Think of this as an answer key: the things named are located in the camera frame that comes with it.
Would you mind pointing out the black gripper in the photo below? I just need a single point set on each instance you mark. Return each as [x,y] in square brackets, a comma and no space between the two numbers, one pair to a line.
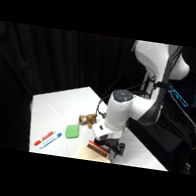
[108,143]

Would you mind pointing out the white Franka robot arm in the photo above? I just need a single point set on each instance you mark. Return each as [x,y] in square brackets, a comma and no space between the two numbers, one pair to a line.
[145,106]

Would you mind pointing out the pale wooden drawer case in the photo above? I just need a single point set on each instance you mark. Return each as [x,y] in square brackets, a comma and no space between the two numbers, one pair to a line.
[89,154]

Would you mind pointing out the brown plush toy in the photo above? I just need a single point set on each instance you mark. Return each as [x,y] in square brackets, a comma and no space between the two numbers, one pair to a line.
[88,119]

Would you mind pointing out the green sponge block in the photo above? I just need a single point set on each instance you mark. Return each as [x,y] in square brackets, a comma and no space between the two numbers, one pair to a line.
[72,131]

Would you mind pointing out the black draped robot stand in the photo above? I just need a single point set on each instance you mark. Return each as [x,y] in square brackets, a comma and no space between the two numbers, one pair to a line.
[168,143]

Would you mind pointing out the blue marker pen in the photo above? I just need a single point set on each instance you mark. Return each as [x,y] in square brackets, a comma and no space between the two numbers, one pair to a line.
[51,140]

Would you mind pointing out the red marker pen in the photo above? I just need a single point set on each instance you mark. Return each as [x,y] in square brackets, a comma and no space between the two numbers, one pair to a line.
[45,138]

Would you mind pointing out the black curtain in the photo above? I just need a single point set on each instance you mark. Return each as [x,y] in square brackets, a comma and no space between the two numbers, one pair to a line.
[23,62]

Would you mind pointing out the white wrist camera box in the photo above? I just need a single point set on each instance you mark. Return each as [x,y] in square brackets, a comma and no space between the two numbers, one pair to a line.
[101,131]

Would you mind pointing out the blue glowing frame device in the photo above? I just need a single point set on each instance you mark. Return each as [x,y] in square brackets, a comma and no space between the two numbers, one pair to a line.
[178,96]

